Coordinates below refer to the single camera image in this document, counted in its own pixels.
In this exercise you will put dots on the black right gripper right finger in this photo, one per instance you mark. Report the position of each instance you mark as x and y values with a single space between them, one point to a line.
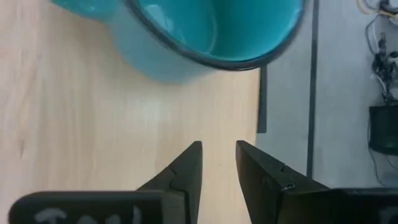
264 180

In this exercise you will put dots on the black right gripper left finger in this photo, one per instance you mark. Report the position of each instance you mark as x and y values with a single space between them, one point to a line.
183 183

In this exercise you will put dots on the teal enamel mug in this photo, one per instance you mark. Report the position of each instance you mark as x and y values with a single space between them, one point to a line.
217 28

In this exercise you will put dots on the wooden shelf with black legs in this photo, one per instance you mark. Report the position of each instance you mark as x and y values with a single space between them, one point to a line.
93 124

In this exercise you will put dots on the black box device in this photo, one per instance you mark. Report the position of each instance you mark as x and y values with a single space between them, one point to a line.
384 129

